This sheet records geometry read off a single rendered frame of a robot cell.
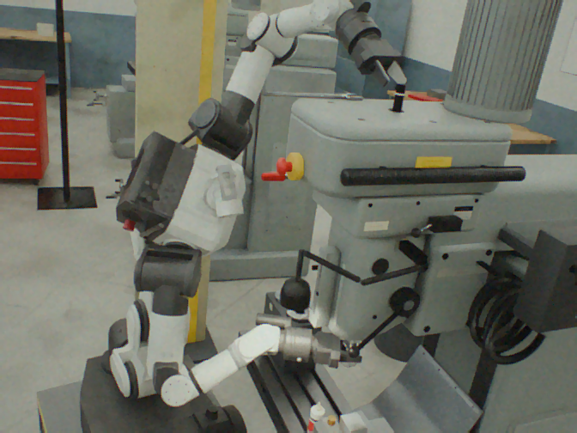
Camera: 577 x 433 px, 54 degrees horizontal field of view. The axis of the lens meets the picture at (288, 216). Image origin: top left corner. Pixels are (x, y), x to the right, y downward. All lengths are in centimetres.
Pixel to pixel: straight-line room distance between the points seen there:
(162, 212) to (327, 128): 51
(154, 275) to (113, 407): 101
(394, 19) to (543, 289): 759
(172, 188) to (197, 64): 151
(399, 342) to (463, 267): 225
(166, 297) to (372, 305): 50
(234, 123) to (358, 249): 51
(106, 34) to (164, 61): 732
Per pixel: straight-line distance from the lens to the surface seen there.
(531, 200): 151
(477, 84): 136
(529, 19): 136
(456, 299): 149
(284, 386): 192
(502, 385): 172
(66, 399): 268
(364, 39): 135
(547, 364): 176
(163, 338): 147
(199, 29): 289
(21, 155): 584
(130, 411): 234
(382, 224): 125
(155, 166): 147
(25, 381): 345
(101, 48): 1021
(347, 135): 112
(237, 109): 157
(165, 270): 144
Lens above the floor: 214
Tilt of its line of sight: 23 degrees down
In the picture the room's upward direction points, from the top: 7 degrees clockwise
